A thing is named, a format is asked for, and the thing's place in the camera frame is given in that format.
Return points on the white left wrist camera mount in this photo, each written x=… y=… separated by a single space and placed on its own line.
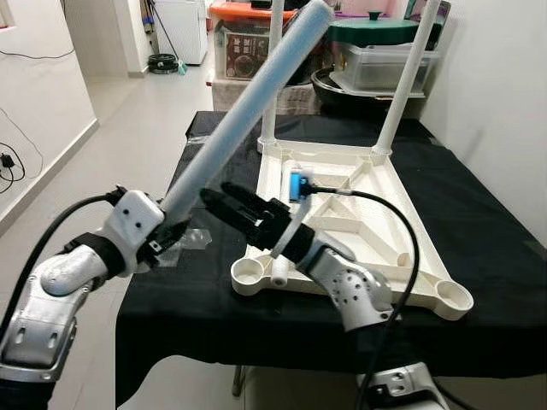
x=137 y=218

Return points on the clear plastic bag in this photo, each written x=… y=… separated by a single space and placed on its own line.
x=197 y=239

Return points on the black round wok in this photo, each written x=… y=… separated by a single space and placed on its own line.
x=329 y=90

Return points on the pink plastic tub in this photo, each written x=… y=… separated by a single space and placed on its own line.
x=359 y=7

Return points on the white chest freezer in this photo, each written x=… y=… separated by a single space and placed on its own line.
x=184 y=30

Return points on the black plug adapter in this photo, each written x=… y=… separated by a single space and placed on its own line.
x=7 y=161

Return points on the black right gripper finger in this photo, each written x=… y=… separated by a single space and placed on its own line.
x=231 y=212
x=250 y=196

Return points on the dark metal folding table frame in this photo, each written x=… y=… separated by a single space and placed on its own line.
x=239 y=380

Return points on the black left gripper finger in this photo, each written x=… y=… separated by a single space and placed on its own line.
x=180 y=233

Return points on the green pot lid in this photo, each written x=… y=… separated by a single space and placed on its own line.
x=367 y=32

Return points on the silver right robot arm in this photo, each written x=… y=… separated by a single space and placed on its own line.
x=350 y=286

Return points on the red printed carton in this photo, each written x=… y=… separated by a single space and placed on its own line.
x=244 y=55

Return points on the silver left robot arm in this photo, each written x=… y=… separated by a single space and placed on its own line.
x=51 y=282

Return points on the white plastic table top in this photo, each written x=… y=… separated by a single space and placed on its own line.
x=385 y=256

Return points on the beige cloth covered bench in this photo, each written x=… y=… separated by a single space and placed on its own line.
x=231 y=96

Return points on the black tablecloth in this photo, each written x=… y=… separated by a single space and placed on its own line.
x=479 y=213

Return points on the clear plastic container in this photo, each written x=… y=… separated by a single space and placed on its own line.
x=376 y=68

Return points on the clear storage box orange lid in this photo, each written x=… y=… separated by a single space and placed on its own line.
x=231 y=12

